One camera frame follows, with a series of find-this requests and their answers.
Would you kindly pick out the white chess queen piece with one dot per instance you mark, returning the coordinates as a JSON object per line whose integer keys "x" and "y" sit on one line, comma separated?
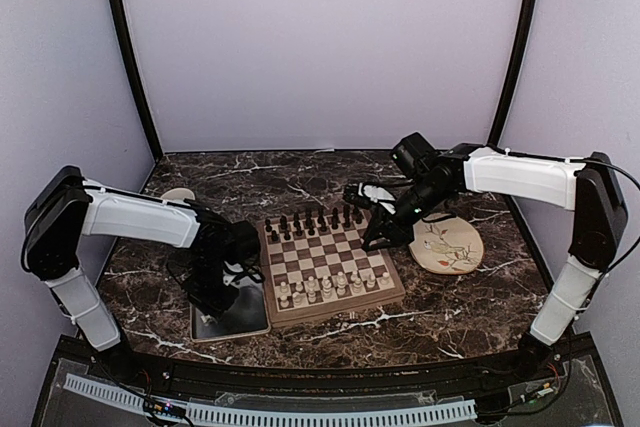
{"x": 327, "y": 288}

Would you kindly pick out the cream patterned mug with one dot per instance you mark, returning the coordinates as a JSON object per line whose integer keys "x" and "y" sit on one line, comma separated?
{"x": 180, "y": 194}

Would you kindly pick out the white chess knight piece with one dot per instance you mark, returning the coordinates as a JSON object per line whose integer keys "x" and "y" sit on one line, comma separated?
{"x": 298, "y": 294}

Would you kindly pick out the dark chess pieces row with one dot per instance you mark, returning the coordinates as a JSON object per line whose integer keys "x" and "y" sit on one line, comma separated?
{"x": 336, "y": 224}

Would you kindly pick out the black right frame post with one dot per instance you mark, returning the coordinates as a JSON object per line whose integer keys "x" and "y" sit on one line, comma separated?
{"x": 518, "y": 50}

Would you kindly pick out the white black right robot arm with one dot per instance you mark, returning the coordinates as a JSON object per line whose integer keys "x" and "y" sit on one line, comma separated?
{"x": 587, "y": 187}

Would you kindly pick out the wooden chess board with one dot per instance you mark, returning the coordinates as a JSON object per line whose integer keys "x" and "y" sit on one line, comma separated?
{"x": 294, "y": 261}

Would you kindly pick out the black front rail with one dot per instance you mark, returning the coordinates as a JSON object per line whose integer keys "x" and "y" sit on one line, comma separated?
{"x": 180, "y": 371}

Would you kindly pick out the white perforated cable duct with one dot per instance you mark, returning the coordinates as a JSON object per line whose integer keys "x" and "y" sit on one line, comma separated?
{"x": 234, "y": 409}

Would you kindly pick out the white chess pawn piece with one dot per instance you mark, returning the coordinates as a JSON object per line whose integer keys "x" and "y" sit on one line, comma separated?
{"x": 311, "y": 285}

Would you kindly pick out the white chess king piece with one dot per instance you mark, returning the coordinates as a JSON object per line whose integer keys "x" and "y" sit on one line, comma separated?
{"x": 341, "y": 284}

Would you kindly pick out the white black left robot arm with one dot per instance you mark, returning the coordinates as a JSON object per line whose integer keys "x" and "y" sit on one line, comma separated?
{"x": 212, "y": 255}

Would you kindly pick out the black frame post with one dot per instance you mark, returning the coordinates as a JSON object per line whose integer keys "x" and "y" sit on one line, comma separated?
{"x": 518, "y": 50}
{"x": 126, "y": 47}

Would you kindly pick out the metal tray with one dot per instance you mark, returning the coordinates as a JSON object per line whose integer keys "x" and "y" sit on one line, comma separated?
{"x": 246, "y": 317}

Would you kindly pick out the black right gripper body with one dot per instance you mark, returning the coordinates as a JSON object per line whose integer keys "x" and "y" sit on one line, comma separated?
{"x": 404, "y": 232}

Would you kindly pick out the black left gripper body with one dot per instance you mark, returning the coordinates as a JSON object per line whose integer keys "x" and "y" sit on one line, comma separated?
{"x": 204, "y": 288}

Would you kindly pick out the black left frame post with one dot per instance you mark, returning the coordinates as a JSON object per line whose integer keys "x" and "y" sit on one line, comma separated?
{"x": 126, "y": 47}

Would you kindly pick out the round bird pattern plate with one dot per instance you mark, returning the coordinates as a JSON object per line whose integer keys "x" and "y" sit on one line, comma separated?
{"x": 446, "y": 244}

